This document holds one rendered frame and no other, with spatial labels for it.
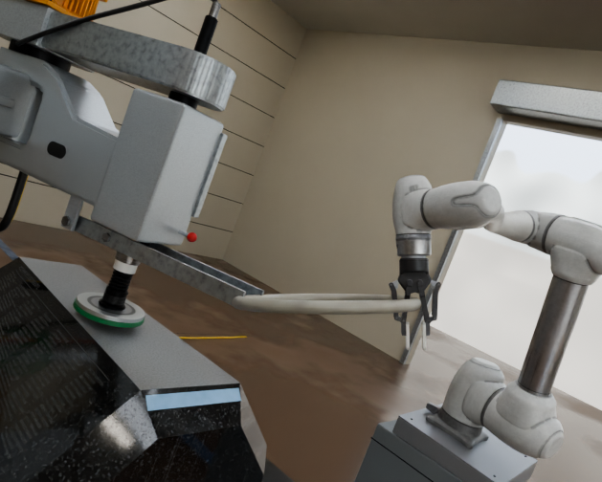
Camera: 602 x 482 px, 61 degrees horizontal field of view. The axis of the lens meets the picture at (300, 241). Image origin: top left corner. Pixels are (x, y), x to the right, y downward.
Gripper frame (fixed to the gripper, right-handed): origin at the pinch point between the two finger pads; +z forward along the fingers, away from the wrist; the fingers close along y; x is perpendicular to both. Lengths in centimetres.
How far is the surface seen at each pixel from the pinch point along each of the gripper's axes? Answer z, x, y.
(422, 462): 46, -43, -5
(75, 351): 5, -1, 94
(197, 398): 17, -2, 59
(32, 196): -113, -425, 406
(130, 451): 26, 16, 69
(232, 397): 19, -13, 52
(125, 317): -3, -14, 85
